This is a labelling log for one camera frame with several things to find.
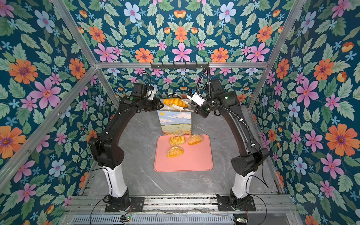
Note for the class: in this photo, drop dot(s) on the painted landscape paper bag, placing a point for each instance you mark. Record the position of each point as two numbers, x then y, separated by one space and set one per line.
176 120

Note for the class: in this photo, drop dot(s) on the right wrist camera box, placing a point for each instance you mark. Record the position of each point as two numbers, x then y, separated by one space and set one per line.
195 97

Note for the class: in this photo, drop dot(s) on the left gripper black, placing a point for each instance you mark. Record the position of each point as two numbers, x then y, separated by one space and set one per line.
156 104

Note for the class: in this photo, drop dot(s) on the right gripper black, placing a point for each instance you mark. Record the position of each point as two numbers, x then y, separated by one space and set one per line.
199 109

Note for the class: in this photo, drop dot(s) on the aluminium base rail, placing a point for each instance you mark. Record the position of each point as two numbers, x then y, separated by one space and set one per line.
202 209

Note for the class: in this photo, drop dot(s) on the large croissant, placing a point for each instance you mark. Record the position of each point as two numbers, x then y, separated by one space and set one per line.
175 102

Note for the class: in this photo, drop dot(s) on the aluminium cage frame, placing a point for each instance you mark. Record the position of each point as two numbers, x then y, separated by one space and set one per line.
44 55

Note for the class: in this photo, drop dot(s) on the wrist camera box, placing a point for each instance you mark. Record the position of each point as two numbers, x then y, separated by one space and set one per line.
195 97
143 91

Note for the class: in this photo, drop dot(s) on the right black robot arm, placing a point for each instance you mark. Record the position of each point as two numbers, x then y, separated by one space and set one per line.
252 154

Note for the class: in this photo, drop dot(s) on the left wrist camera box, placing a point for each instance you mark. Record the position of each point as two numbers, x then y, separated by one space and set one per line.
143 91

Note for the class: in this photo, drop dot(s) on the pink plastic tray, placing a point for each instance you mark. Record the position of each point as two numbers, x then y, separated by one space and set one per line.
197 157

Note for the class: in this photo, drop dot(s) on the braided bread loaf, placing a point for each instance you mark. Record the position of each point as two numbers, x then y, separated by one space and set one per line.
177 140

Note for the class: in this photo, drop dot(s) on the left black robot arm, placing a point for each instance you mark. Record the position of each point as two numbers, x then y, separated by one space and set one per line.
107 153

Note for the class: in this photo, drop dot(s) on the sesame bun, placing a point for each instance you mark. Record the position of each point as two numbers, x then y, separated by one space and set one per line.
195 139
175 151

